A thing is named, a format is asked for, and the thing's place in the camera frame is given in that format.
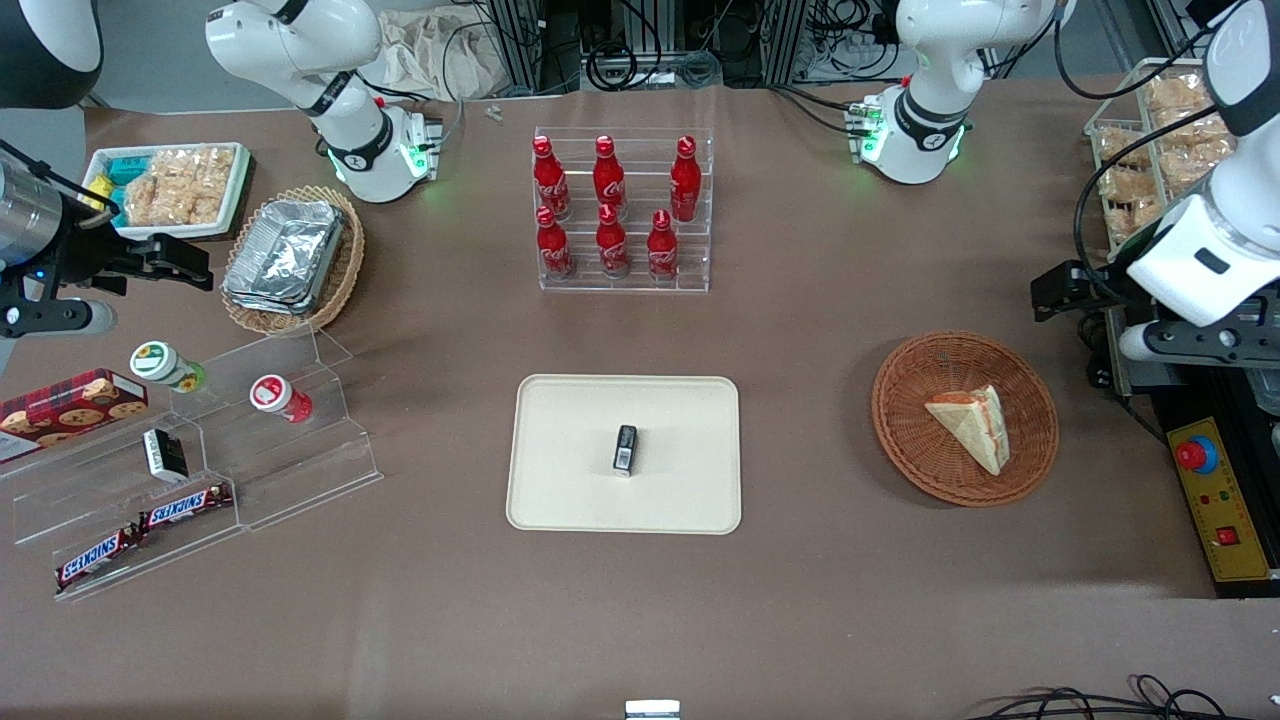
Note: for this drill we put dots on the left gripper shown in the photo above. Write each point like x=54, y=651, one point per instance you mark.
x=1102, y=290

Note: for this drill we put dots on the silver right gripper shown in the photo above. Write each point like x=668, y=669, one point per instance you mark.
x=82, y=257

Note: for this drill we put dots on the triangular sandwich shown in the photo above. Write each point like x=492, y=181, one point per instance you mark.
x=972, y=428

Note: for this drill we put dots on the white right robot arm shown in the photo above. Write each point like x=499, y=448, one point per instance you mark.
x=290, y=40

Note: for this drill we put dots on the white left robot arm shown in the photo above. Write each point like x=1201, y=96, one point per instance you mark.
x=930, y=60

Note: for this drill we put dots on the white rectangular snack tray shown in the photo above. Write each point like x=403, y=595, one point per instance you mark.
x=170, y=232

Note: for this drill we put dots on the light oval wicker basket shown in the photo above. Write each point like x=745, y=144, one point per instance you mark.
x=345, y=270

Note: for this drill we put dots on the brown round wicker basket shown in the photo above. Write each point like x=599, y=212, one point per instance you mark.
x=915, y=440

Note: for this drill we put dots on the beige rectangular tray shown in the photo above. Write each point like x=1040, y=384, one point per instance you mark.
x=570, y=470

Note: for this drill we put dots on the crispy snack bag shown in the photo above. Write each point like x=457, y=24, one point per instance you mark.
x=1130, y=205
x=1123, y=147
x=1180, y=100
x=152, y=198
x=208, y=180

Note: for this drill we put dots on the yellow snack packet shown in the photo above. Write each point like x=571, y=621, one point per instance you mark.
x=96, y=195

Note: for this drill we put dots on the teal snack packet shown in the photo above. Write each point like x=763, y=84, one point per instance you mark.
x=126, y=170

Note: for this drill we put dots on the green lidded cup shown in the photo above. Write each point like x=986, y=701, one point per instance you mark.
x=165, y=365

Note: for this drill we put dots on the stacked aluminium foil trays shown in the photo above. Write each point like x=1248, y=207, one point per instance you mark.
x=285, y=255

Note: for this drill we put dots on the black side stand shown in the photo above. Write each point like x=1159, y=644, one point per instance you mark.
x=1165, y=400

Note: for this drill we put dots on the red lidded cup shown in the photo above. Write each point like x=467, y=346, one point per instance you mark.
x=280, y=397

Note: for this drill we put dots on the red plaid cookie box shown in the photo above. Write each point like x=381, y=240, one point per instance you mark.
x=65, y=412

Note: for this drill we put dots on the small black white box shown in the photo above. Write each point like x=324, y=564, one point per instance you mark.
x=165, y=455

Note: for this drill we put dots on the clear acrylic stepped display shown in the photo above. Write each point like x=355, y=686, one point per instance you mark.
x=290, y=470

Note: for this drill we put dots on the snickers chocolate bar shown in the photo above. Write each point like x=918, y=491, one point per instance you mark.
x=185, y=507
x=95, y=557

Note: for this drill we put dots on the yellow emergency stop box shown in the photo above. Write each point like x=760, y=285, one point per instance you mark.
x=1220, y=510

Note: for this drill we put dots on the white crumpled cloth bag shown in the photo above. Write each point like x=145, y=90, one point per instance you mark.
x=430, y=50

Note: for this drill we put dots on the red cola bottle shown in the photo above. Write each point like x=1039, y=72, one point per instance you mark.
x=612, y=245
x=549, y=180
x=685, y=180
x=608, y=178
x=553, y=248
x=661, y=250

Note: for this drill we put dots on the clear acrylic bottle rack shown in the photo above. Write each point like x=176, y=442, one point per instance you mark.
x=640, y=285

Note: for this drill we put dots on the silver device edge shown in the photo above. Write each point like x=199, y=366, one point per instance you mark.
x=652, y=710

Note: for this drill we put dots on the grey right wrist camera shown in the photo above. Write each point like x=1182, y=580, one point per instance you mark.
x=55, y=318

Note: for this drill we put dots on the aluminium frame post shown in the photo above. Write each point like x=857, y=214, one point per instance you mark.
x=525, y=40
x=800, y=40

